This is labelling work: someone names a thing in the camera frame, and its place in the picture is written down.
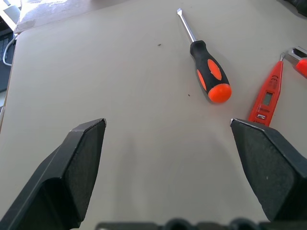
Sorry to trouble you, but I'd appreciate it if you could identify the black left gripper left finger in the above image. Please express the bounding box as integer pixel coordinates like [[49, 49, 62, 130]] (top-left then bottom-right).
[[0, 118, 107, 230]]

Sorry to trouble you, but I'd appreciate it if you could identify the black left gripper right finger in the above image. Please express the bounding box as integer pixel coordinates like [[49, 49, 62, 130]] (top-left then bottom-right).
[[230, 118, 307, 222]]

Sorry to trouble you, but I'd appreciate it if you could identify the orange voltage tester pen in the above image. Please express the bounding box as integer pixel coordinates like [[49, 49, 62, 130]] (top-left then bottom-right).
[[248, 51, 288, 127]]

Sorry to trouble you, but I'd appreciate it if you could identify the orange black utility knife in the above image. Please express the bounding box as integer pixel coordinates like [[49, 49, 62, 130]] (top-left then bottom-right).
[[286, 46, 307, 80]]

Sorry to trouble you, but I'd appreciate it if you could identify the black orange screwdriver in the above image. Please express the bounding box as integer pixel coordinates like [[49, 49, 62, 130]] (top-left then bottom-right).
[[177, 8, 233, 104]]

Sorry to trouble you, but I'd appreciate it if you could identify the white cable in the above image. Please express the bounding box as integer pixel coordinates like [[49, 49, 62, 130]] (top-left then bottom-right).
[[2, 39, 18, 66]]

